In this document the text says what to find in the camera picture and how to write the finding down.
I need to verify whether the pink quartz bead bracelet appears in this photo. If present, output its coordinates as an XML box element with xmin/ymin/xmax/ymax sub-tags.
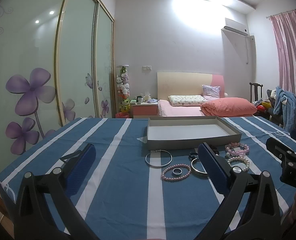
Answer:
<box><xmin>225</xmin><ymin>141</ymin><xmax>250</xmax><ymax>158</ymax></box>

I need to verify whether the grey cardboard tray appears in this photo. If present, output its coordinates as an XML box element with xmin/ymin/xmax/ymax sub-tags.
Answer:
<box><xmin>146</xmin><ymin>116</ymin><xmax>241</xmax><ymax>150</ymax></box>

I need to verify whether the pink bedside table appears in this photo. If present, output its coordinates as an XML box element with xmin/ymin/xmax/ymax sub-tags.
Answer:
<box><xmin>131</xmin><ymin>102</ymin><xmax>159</xmax><ymax>119</ymax></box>

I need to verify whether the plush toy tower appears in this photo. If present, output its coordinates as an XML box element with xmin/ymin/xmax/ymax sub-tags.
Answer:
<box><xmin>115</xmin><ymin>65</ymin><xmax>130</xmax><ymax>113</ymax></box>

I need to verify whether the pink bed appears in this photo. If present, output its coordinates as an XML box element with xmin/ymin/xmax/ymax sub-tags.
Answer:
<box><xmin>158</xmin><ymin>100</ymin><xmax>206</xmax><ymax>117</ymax></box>

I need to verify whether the floral white pillow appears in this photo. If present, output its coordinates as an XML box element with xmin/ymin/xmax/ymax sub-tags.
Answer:
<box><xmin>168</xmin><ymin>95</ymin><xmax>207</xmax><ymax>107</ymax></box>

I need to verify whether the blue striped tablecloth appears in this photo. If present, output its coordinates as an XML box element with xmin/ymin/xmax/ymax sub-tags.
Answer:
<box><xmin>0</xmin><ymin>117</ymin><xmax>296</xmax><ymax>239</ymax></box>

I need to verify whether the small clear plastic bag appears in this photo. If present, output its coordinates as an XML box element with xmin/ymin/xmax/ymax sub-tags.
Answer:
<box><xmin>137</xmin><ymin>136</ymin><xmax>147</xmax><ymax>144</ymax></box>

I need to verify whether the black bead bracelet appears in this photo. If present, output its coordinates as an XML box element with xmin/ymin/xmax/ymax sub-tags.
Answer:
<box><xmin>189</xmin><ymin>145</ymin><xmax>220</xmax><ymax>161</ymax></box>

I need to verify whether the cream pink headboard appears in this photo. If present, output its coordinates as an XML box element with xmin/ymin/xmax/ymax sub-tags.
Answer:
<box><xmin>157</xmin><ymin>72</ymin><xmax>228</xmax><ymax>100</ymax></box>

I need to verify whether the purple patterned pillow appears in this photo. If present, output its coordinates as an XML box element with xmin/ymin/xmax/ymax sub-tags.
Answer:
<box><xmin>202</xmin><ymin>85</ymin><xmax>220</xmax><ymax>98</ymax></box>

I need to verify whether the sliding glass wardrobe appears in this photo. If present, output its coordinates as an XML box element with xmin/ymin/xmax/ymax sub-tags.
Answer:
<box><xmin>0</xmin><ymin>0</ymin><xmax>115</xmax><ymax>172</ymax></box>

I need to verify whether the folded coral duvet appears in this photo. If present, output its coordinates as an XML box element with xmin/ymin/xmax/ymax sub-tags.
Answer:
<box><xmin>200</xmin><ymin>98</ymin><xmax>257</xmax><ymax>118</ymax></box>

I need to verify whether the white pearl bracelet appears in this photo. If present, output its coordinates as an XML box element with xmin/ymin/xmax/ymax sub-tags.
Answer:
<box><xmin>227</xmin><ymin>155</ymin><xmax>250</xmax><ymax>172</ymax></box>

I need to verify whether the pink curtain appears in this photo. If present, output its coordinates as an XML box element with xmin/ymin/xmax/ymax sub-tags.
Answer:
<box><xmin>269</xmin><ymin>10</ymin><xmax>296</xmax><ymax>95</ymax></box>

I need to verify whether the pink pearl bracelet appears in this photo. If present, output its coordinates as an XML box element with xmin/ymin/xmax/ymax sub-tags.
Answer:
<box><xmin>160</xmin><ymin>164</ymin><xmax>192</xmax><ymax>182</ymax></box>

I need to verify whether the thin silver bangle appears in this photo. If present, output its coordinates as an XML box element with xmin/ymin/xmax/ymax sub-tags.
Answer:
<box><xmin>145</xmin><ymin>150</ymin><xmax>173</xmax><ymax>168</ymax></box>

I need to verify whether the dark wooden chair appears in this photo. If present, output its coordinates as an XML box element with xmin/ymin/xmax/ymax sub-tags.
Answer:
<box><xmin>249</xmin><ymin>82</ymin><xmax>263</xmax><ymax>102</ymax></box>

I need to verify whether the white air conditioner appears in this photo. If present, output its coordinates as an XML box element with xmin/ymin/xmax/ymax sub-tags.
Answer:
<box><xmin>223</xmin><ymin>18</ymin><xmax>249</xmax><ymax>37</ymax></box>

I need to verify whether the blue hanging bathrobe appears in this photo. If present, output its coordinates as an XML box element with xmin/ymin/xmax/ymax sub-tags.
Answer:
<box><xmin>273</xmin><ymin>86</ymin><xmax>296</xmax><ymax>132</ymax></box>

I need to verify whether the wide silver cuff bangle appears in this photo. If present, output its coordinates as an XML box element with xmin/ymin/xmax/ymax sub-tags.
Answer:
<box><xmin>190</xmin><ymin>158</ymin><xmax>208</xmax><ymax>177</ymax></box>

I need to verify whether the wall power socket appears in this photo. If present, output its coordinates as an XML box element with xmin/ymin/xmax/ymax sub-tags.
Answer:
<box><xmin>142</xmin><ymin>66</ymin><xmax>152</xmax><ymax>70</ymax></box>

